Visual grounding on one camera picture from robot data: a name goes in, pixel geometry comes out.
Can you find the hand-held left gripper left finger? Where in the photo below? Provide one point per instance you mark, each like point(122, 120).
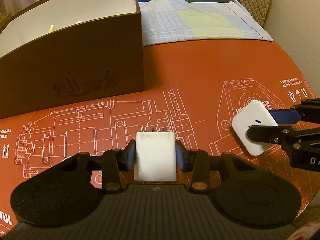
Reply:
point(130, 155)

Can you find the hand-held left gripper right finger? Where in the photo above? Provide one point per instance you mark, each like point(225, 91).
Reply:
point(180, 156)

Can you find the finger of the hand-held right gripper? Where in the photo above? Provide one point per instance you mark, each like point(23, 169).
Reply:
point(267, 133)
point(285, 116)

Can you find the white rounded square adapter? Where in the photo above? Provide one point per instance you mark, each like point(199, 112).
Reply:
point(250, 120)

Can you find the white plug charger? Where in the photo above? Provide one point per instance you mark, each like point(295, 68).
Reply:
point(155, 155)

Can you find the brown cardboard box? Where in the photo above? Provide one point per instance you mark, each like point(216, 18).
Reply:
point(75, 62)

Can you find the red white printed cloth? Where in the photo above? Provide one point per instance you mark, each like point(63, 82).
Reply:
point(308, 231)

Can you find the red printed cardboard sheet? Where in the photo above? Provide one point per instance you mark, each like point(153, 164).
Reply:
point(187, 80)

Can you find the blue plaid cloth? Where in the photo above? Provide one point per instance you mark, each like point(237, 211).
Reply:
point(162, 25)

